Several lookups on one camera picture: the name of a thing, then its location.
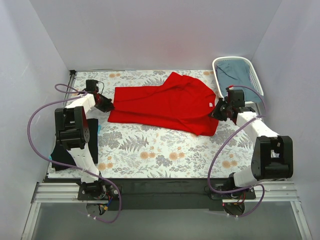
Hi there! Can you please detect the red t shirt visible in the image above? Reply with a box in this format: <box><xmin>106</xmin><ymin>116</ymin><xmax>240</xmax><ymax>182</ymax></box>
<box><xmin>108</xmin><ymin>72</ymin><xmax>219</xmax><ymax>137</ymax></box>

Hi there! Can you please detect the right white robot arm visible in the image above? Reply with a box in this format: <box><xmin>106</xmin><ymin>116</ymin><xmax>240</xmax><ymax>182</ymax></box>
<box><xmin>207</xmin><ymin>85</ymin><xmax>294</xmax><ymax>199</ymax></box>

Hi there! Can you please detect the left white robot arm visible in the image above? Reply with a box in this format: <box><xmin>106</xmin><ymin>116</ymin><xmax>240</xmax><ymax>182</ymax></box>
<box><xmin>54</xmin><ymin>79</ymin><xmax>115</xmax><ymax>184</ymax></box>

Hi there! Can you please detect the white plastic basket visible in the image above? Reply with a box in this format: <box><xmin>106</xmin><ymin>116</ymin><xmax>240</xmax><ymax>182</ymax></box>
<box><xmin>212</xmin><ymin>56</ymin><xmax>265</xmax><ymax>106</ymax></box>

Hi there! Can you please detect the grey-blue t shirt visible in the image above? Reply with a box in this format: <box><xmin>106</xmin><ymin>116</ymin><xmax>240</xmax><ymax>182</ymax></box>
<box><xmin>215</xmin><ymin>59</ymin><xmax>265</xmax><ymax>103</ymax></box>

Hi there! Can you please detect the floral table cloth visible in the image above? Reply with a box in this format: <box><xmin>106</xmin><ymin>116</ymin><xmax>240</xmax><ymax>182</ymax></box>
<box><xmin>47</xmin><ymin>69</ymin><xmax>278</xmax><ymax>179</ymax></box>

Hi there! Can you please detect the folded black t shirt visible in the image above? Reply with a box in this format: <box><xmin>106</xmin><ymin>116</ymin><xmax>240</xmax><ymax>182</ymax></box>
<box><xmin>50</xmin><ymin>118</ymin><xmax>99</xmax><ymax>166</ymax></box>

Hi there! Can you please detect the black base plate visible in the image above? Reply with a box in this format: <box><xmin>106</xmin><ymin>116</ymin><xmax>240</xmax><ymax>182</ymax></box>
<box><xmin>77</xmin><ymin>178</ymin><xmax>241</xmax><ymax>211</ymax></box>

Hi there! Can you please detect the aluminium frame rail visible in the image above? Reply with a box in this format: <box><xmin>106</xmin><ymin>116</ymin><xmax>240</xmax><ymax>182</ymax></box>
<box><xmin>32</xmin><ymin>181</ymin><xmax>301</xmax><ymax>203</ymax></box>

